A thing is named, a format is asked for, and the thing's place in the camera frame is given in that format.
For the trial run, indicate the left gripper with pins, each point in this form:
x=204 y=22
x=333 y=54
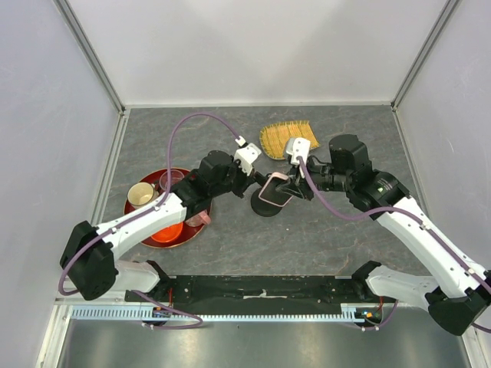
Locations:
x=246 y=182

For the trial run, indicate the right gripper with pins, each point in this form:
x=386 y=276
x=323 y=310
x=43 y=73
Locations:
x=300 y=188

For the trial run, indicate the pink smartphone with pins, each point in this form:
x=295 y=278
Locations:
x=271 y=192

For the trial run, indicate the black phone stand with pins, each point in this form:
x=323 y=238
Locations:
x=261 y=208

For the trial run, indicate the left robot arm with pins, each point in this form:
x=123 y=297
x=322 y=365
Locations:
x=90 y=262

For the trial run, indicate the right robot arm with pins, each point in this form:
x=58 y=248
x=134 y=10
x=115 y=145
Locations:
x=457 y=291

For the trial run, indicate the woven bamboo tray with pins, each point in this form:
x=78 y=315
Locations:
x=274 y=137

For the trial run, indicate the pink ghost mug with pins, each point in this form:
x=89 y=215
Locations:
x=198 y=220

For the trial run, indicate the clear drinking glass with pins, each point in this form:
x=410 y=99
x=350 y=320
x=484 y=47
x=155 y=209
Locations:
x=169 y=178

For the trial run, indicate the red round tray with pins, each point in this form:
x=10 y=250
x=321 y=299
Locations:
x=187 y=234

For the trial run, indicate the orange bowl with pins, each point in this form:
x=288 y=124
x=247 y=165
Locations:
x=168 y=234

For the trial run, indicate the cream ceramic cup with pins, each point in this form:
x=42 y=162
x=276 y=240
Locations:
x=141 y=194

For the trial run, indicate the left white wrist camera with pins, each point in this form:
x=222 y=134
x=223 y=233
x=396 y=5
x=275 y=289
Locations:
x=246 y=154

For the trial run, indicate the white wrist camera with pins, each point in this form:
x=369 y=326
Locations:
x=246 y=154
x=297 y=147

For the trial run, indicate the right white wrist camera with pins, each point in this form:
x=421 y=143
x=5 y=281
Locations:
x=297 y=147

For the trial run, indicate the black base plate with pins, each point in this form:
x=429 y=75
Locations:
x=262 y=295

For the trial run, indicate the slotted cable duct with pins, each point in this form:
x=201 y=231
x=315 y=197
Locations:
x=147 y=313

